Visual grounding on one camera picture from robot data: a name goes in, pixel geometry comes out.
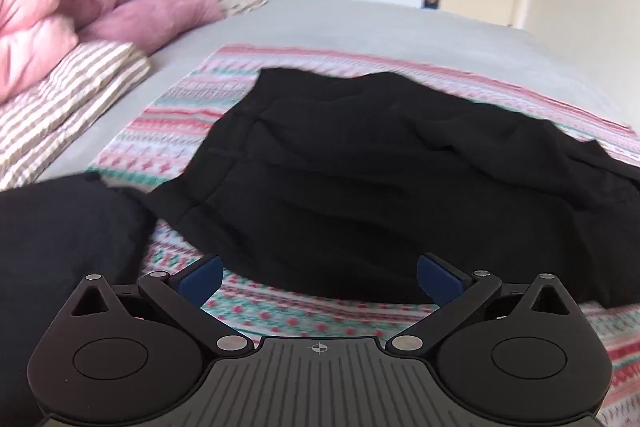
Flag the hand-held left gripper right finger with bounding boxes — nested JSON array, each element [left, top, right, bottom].
[[385, 252, 571, 358]]

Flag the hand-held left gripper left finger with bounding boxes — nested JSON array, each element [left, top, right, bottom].
[[70, 254, 256, 358]]

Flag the black pants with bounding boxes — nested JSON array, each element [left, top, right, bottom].
[[141, 67, 640, 308]]

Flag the dark cloth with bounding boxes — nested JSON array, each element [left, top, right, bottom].
[[0, 172, 158, 427]]

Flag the red green patterned blanket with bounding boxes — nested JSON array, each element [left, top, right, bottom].
[[87, 44, 640, 427]]

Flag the striped pillow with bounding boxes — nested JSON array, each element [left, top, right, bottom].
[[0, 41, 152, 190]]

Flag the grey bed sheet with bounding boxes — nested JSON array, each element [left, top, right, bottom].
[[47, 0, 640, 180]]

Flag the bright pink duvet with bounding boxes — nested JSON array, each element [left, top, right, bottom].
[[0, 0, 81, 102]]

